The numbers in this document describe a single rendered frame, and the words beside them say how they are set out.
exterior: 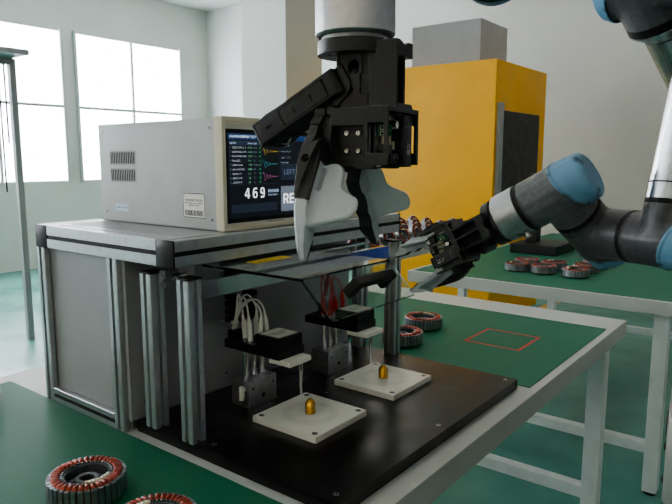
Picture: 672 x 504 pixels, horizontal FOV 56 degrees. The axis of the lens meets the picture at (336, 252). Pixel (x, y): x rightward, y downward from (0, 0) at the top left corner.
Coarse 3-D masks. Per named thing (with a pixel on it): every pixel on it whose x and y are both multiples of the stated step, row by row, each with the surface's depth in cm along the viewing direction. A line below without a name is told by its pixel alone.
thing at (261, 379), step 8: (240, 376) 123; (256, 376) 123; (264, 376) 123; (272, 376) 125; (232, 384) 123; (240, 384) 121; (248, 384) 120; (256, 384) 121; (264, 384) 123; (272, 384) 125; (232, 392) 123; (248, 392) 120; (256, 392) 122; (264, 392) 123; (272, 392) 125; (232, 400) 123; (248, 400) 121; (256, 400) 122; (264, 400) 124; (248, 408) 121
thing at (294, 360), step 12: (264, 336) 117; (276, 336) 116; (288, 336) 116; (300, 336) 119; (240, 348) 121; (252, 348) 119; (264, 348) 117; (276, 348) 115; (288, 348) 117; (300, 348) 119; (252, 360) 123; (276, 360) 116; (288, 360) 115; (300, 360) 116; (252, 372) 124
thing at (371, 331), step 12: (372, 312) 138; (324, 324) 139; (336, 324) 137; (348, 324) 135; (360, 324) 134; (372, 324) 138; (324, 336) 141; (336, 336) 144; (360, 336) 134; (324, 348) 141
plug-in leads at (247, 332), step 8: (240, 296) 121; (240, 304) 121; (256, 304) 121; (248, 312) 119; (256, 312) 124; (264, 312) 123; (232, 320) 124; (248, 320) 119; (256, 320) 124; (264, 320) 123; (232, 328) 123; (240, 328) 124; (248, 328) 119; (256, 328) 124; (264, 328) 123; (232, 336) 123; (240, 336) 124; (248, 336) 120
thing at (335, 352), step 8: (336, 344) 144; (344, 344) 144; (312, 352) 142; (320, 352) 140; (328, 352) 139; (336, 352) 141; (344, 352) 144; (312, 360) 142; (320, 360) 140; (328, 360) 139; (336, 360) 141; (344, 360) 144; (312, 368) 142; (320, 368) 141; (328, 368) 139; (336, 368) 142
